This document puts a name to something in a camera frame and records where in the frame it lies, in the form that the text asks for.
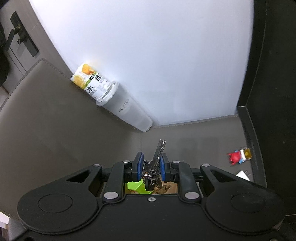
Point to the grey leather desk mat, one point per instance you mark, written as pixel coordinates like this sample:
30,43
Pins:
46,139

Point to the red toy figure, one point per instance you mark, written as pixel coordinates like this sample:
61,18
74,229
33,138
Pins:
235,157

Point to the white charger plug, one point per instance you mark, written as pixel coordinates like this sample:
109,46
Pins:
244,175

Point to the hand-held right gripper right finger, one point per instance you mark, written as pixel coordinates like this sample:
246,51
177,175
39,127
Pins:
164,168

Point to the bunch of keys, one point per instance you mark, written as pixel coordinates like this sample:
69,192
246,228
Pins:
152,170

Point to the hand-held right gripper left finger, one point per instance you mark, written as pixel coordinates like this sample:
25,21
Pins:
140,166

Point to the grey door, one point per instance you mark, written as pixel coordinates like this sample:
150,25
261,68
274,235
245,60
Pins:
23,64

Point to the brown cardboard box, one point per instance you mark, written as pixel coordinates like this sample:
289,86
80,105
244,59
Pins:
172,188

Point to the frosted plastic cup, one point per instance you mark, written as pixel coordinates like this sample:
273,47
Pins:
129,109

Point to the green hexagonal container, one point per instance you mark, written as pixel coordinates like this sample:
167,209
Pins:
136,187

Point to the bottle with citrus label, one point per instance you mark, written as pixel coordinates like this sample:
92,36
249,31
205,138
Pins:
87,78

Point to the black hanging bag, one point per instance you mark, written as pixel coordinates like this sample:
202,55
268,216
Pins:
3,64

